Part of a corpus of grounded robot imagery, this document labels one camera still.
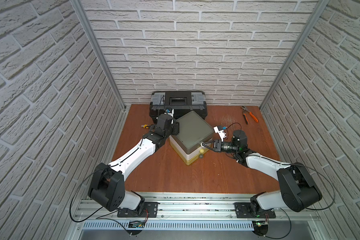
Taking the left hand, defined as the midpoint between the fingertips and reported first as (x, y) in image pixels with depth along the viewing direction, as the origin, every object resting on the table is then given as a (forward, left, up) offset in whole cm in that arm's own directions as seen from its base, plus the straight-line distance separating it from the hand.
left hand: (178, 122), depth 84 cm
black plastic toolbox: (+19, -3, -2) cm, 20 cm away
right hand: (-13, -15, -4) cm, 20 cm away
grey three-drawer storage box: (-7, -8, +1) cm, 11 cm away
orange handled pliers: (+28, -54, -18) cm, 63 cm away
